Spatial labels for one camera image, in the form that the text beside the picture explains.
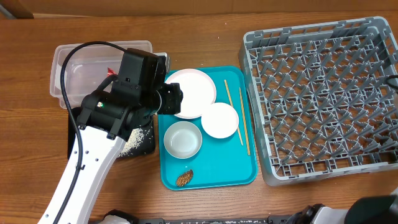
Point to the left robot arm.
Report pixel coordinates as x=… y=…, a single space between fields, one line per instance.
x=120 y=104

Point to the grey bowl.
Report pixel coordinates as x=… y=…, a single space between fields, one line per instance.
x=183 y=140

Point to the grey dishwasher rack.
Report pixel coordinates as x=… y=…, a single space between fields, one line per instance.
x=323 y=98

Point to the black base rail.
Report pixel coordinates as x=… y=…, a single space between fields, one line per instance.
x=271 y=219

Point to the teal serving tray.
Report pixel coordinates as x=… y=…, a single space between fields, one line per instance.
x=219 y=162

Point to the black plastic tray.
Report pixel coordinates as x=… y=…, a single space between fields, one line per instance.
x=71 y=132

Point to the medium white bowl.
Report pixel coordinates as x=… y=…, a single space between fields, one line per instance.
x=220 y=120

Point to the red snack wrapper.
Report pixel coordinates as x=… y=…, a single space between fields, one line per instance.
x=111 y=72

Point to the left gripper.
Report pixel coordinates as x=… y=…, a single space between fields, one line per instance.
x=173 y=97

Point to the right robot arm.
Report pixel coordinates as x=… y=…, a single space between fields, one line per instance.
x=378 y=209

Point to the white rice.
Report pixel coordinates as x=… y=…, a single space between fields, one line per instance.
x=140 y=142

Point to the brown pine cone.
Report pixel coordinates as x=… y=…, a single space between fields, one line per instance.
x=185 y=178

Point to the large white plate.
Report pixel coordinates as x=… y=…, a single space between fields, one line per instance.
x=198 y=90

